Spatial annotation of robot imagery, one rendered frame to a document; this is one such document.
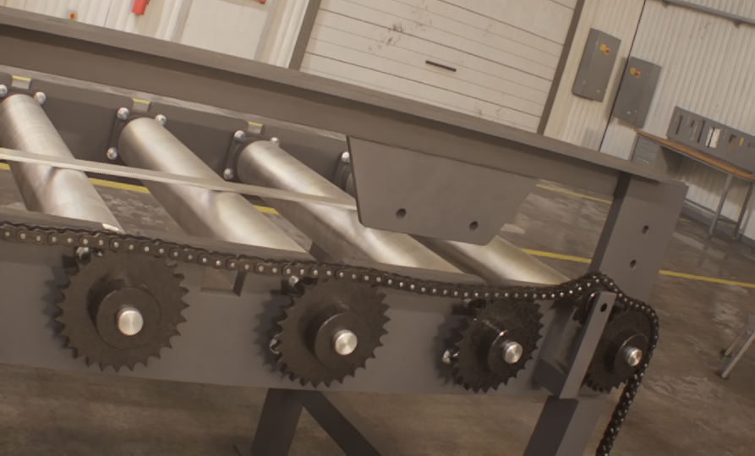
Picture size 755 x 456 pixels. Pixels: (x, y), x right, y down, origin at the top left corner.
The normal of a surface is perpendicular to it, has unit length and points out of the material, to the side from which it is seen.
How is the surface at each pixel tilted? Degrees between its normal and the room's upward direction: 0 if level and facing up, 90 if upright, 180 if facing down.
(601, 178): 90
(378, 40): 90
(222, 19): 90
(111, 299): 90
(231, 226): 53
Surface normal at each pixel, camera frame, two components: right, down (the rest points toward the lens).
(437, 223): 0.48, 0.33
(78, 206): -0.08, -0.90
